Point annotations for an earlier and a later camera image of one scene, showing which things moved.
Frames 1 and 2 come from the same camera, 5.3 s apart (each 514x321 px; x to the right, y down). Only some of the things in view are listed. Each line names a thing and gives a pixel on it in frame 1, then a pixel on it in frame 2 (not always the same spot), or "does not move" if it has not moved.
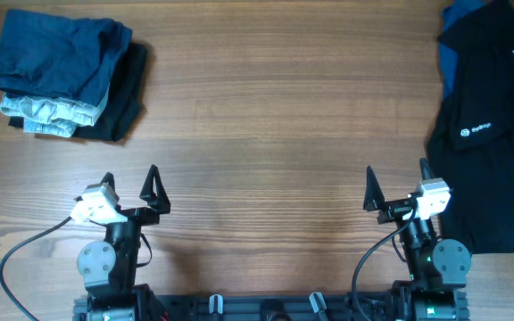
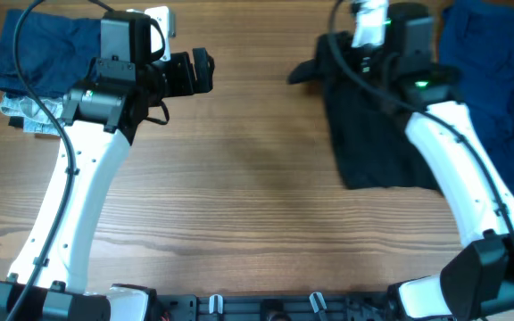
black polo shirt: [485, 141] to [367, 137]
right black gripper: [375, 200] to [332, 73]
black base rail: [256, 307] does not move
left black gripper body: [144, 215] to [172, 79]
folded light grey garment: [59, 116] does not move
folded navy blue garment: [56, 54] does not move
